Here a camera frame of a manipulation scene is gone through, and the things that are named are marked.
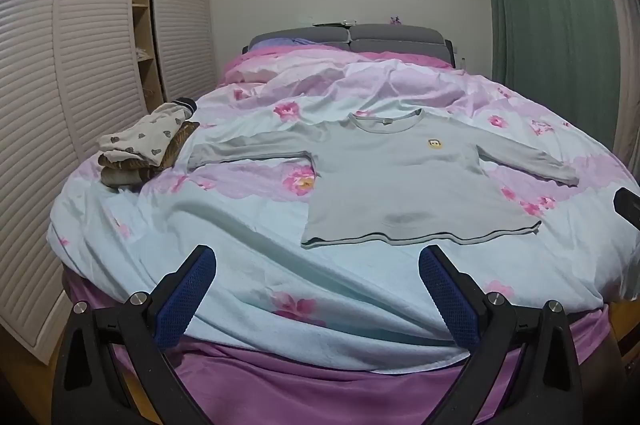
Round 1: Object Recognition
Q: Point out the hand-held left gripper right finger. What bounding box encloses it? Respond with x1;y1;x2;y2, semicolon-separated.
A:
418;245;584;425

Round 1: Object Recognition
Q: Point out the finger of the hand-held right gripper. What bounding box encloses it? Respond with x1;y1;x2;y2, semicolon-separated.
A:
613;187;640;232

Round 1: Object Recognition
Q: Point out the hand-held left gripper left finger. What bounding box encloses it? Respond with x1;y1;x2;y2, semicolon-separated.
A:
52;245;217;425

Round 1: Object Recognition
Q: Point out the grey long-sleeve shirt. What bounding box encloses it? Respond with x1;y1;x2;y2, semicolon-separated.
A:
186;108;581;249

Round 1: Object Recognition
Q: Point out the floral pink and blue duvet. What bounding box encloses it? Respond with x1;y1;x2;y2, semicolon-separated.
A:
47;45;640;373

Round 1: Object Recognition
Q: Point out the beige curtain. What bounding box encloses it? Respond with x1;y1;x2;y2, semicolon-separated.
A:
589;0;640;168

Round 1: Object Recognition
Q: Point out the beige folded garment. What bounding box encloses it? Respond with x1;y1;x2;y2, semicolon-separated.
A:
100;165;162;192

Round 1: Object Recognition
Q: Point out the green curtain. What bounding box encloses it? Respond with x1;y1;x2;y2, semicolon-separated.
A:
472;0;629;152

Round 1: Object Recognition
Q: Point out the white louvered wardrobe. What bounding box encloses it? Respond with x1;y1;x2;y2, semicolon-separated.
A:
0;0;219;366

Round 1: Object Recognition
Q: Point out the grey padded headboard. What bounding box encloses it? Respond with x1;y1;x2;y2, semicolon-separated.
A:
248;24;457;69

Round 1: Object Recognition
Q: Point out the purple pillow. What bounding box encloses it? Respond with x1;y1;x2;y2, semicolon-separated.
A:
250;36;315;52

